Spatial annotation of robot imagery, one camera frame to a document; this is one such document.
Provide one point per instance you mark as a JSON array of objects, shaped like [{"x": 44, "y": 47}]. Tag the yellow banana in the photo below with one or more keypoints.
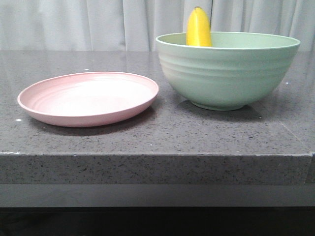
[{"x": 198, "y": 29}]

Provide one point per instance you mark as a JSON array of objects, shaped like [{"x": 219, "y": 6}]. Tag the pink plate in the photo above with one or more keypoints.
[{"x": 88, "y": 99}]

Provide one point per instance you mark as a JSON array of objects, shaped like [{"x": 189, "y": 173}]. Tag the green bowl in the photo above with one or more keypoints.
[{"x": 238, "y": 69}]

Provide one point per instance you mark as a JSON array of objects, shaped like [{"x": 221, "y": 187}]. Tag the white curtain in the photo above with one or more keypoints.
[{"x": 133, "y": 25}]

